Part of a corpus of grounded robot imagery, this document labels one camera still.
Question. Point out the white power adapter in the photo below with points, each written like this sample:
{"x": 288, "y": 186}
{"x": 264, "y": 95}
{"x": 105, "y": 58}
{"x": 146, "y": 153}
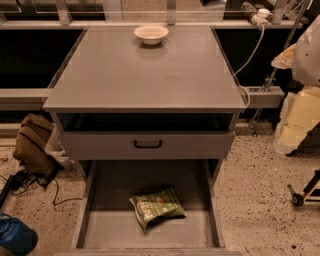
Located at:
{"x": 256, "y": 17}

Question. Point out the closed grey upper drawer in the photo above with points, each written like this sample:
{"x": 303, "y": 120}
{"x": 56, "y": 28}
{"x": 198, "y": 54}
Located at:
{"x": 119, "y": 145}

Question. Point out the grey drawer cabinet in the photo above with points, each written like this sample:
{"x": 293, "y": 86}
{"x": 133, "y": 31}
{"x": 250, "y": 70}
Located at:
{"x": 112, "y": 82}

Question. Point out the white bowl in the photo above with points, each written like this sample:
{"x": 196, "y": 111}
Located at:
{"x": 151, "y": 34}

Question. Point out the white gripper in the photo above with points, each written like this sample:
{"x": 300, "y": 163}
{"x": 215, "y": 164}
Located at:
{"x": 308, "y": 60}

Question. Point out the brown backpack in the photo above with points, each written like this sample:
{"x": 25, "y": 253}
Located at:
{"x": 31, "y": 141}

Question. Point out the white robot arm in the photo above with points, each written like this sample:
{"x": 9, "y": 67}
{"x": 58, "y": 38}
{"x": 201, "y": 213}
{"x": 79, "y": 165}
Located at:
{"x": 306, "y": 59}

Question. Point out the black wheeled cart leg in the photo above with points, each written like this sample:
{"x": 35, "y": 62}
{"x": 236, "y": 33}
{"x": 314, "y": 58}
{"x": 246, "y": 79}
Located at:
{"x": 310, "y": 193}

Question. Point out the blue water jug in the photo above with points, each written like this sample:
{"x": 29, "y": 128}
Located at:
{"x": 15, "y": 236}

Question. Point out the metal support pole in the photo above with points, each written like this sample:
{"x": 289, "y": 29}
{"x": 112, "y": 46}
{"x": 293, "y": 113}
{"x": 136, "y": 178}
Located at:
{"x": 285, "y": 59}

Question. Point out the black drawer handle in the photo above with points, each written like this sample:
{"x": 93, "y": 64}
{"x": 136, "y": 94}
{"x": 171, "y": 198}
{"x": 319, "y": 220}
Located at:
{"x": 147, "y": 144}

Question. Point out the green jalapeno chip bag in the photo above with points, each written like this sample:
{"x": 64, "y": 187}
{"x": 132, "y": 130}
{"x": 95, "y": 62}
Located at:
{"x": 150, "y": 206}

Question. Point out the open grey lower drawer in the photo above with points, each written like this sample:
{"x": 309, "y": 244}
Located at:
{"x": 107, "y": 224}

